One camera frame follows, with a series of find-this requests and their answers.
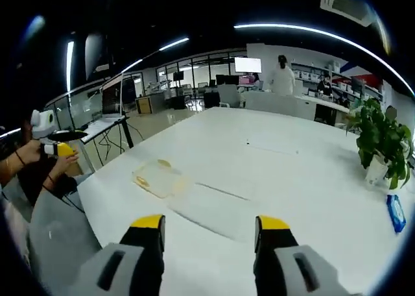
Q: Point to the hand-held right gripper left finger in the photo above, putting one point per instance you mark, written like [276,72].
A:
[136,260]

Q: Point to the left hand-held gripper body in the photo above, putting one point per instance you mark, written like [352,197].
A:
[43,122]

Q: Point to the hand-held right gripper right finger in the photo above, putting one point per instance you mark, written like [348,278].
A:
[282,263]

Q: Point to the cream plastic buckle part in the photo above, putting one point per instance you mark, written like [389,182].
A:
[142,181]

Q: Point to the person's left hand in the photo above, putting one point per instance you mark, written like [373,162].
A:
[29,153]

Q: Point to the black round disc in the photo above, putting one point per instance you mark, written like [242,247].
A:
[69,135]

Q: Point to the black-legged laptop stand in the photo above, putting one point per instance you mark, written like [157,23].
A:
[107,137]

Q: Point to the open laptop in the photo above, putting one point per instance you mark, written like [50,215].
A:
[111,98]

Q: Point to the translucent plastic bag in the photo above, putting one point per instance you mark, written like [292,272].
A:
[165,182]

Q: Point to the wooden cabinet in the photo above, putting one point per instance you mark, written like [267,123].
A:
[143,105]

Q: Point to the blue wipes packet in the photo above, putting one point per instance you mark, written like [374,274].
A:
[396,213]

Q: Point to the white plant pot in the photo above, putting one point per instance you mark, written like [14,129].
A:
[376,171]

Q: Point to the short ceiling light strip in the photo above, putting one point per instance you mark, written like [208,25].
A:
[173,44]

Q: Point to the black office chair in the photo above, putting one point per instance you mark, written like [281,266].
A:
[211,99]

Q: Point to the white counter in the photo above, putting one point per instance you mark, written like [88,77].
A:
[291,103]

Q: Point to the green potted plant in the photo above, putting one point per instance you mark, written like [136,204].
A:
[379,130]

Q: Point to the grey office chair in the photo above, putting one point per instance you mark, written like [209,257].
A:
[228,96]

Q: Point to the bright white monitor screen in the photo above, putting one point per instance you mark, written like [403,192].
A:
[247,65]

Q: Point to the long ceiling light strip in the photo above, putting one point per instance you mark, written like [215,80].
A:
[324,34]

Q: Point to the ceiling air vent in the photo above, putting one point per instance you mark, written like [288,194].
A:
[345,2]

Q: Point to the wall shelves with boxes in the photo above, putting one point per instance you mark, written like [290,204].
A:
[340,80]

